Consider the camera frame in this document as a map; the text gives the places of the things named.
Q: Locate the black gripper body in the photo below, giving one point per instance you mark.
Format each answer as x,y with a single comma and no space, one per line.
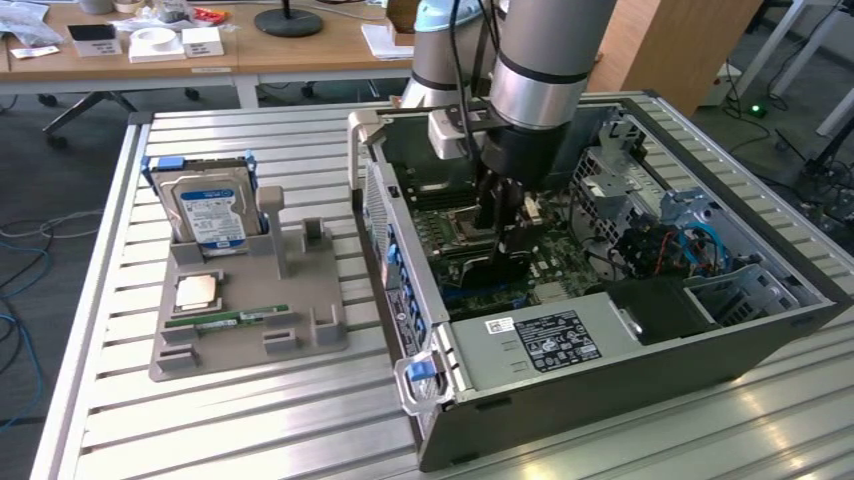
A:
524,155

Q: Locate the black graphics card silver bracket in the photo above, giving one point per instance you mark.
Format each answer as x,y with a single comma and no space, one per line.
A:
488,277

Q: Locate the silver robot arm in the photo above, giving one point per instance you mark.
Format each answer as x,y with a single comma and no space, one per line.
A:
534,95

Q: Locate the metal socket cover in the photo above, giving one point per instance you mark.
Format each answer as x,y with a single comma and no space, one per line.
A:
532,210

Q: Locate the CPU socket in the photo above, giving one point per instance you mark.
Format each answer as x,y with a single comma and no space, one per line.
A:
468,230

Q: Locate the green motherboard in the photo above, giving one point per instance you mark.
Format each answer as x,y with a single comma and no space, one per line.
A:
568,260

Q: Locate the green RAM stick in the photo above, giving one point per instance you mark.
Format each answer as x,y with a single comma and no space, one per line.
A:
227,316
461,256

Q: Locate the silver perforated drive cage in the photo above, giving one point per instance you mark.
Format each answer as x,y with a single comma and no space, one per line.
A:
614,200

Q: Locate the grey power supply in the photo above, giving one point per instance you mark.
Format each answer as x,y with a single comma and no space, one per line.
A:
488,360

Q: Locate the stack of white papers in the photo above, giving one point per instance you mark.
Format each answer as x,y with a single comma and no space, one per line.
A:
383,42

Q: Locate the white floor box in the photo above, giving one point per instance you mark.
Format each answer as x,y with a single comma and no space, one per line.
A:
724,92

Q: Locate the wooden cabinet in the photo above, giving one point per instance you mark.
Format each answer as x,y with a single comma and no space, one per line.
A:
694,50

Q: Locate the brown cardboard box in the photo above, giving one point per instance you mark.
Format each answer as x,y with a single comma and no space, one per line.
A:
400,17

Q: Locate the dark grey open PC case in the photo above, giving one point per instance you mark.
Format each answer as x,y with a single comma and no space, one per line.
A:
601,400

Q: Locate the wooden desk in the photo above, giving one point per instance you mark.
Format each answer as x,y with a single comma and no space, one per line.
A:
67,70
314,55

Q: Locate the grey parts rack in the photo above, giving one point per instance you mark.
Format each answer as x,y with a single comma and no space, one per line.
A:
254,290

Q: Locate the silver disk bay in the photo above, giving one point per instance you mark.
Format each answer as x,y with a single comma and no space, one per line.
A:
768,295

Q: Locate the silver hard disk blue carrier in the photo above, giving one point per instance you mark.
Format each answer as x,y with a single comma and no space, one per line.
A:
207,215

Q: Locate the black round lamp base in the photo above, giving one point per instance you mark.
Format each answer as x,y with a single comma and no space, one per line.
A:
287,25

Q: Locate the copper-toned CPU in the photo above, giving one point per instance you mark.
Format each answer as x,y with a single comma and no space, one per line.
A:
195,292

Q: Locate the white labelled box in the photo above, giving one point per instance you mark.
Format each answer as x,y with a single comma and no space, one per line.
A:
202,45

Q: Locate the red small item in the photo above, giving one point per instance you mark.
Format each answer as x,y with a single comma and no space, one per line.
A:
210,17

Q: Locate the white flat box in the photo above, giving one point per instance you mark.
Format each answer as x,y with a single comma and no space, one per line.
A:
157,56

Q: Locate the white tape roll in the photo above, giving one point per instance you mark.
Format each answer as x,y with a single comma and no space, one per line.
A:
154,37

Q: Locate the black-topped white box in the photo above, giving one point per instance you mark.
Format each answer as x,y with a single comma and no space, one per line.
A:
94,42

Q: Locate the grey cup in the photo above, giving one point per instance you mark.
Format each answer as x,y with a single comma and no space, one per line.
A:
97,6

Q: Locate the white card with red print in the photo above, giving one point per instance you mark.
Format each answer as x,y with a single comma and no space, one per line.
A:
34,52

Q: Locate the clear plastic bag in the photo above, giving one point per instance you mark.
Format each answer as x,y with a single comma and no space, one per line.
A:
27,25

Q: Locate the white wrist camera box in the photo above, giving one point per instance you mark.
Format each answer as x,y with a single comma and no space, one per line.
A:
450,137

